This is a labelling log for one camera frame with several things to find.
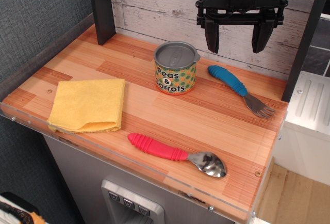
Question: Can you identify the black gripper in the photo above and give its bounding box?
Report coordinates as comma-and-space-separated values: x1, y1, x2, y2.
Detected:
195, 0, 288, 53

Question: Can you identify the red handled metal spoon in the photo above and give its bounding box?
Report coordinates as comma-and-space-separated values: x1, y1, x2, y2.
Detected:
127, 133, 227, 178

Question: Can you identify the yellow folded cloth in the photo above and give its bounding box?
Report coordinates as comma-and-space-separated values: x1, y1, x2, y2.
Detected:
47, 79, 125, 133

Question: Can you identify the peas and carrots toy can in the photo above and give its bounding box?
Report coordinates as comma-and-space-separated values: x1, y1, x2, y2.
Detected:
154, 41, 201, 95

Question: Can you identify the white toy sink unit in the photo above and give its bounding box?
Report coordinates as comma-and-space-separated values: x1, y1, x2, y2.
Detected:
272, 13, 330, 184

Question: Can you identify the clear acrylic table edge guard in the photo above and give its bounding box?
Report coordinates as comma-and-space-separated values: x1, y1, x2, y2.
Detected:
2, 98, 287, 223

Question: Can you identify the grey toy fridge dispenser panel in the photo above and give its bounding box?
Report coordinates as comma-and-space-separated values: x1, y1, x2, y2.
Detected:
101, 180, 165, 223

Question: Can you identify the black orange object bottom left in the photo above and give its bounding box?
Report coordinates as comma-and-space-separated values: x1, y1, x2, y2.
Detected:
1, 192, 46, 224

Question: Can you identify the blue handled metal fork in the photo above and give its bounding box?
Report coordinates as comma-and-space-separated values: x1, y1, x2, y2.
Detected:
208, 65, 276, 118

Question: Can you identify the dark right vertical post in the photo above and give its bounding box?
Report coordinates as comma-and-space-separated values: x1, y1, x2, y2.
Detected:
282, 0, 326, 102

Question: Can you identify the dark vertical post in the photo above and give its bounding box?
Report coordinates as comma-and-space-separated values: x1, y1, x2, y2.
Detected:
91, 0, 116, 45
282, 0, 326, 102

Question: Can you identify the dark left vertical post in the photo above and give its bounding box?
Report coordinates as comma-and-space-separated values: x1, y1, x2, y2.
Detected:
91, 0, 116, 45

